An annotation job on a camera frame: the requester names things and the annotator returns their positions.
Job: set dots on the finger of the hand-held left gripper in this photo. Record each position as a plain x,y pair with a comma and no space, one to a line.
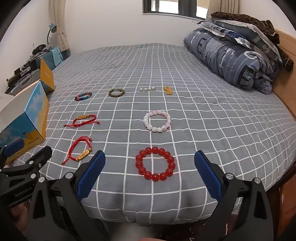
38,158
13,147

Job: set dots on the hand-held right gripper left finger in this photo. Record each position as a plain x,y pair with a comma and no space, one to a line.
91,176

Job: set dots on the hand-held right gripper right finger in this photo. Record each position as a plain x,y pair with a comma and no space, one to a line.
208,176

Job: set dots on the blue yellow cardboard box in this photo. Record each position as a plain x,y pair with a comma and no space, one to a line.
25,125

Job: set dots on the grey checked bed sheet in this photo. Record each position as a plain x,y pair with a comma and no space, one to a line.
196,129

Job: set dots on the silver boombox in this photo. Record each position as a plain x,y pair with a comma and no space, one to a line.
25,82

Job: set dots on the orange cardboard box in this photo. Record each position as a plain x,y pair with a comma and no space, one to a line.
47,76

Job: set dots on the amber yellow pendant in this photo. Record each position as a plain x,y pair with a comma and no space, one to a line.
168,90

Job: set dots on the teal suitcase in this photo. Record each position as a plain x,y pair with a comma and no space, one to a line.
55,58

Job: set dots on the black bag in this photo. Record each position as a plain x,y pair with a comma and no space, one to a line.
39,48

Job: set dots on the blue grey folded quilt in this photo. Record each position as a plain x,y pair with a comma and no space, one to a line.
226,60

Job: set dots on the blue desk lamp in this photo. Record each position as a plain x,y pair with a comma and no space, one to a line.
53,27

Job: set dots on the beige curtain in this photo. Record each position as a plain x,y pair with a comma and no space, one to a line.
229,7
61,23

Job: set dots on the blue grey patterned pillow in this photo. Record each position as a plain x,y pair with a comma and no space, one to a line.
249,37

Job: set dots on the stack of pillows and blanket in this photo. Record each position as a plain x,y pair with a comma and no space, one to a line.
249,19

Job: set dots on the dark framed window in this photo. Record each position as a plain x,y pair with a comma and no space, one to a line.
173,7

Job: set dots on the wooden bed frame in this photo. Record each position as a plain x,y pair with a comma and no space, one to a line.
285,92

